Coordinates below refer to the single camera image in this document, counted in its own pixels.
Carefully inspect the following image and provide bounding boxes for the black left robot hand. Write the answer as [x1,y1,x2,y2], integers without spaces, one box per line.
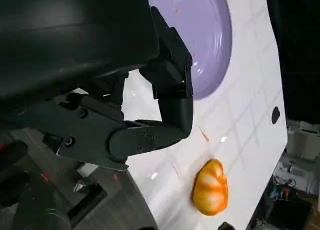
[0,0,195,172]

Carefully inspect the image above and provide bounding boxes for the orange and white bread roll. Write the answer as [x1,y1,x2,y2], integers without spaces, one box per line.
[191,158,230,217]

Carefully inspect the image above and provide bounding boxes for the lilac plate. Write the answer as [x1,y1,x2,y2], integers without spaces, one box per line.
[146,0,233,102]

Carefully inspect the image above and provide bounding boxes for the black machine with red marks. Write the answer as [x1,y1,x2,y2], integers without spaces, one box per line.
[0,139,109,230]

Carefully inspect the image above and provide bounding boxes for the black table grommet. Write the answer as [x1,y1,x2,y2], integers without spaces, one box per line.
[271,106,281,125]

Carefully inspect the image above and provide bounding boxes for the white background machine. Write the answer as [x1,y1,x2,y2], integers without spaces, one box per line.
[285,119,320,165]

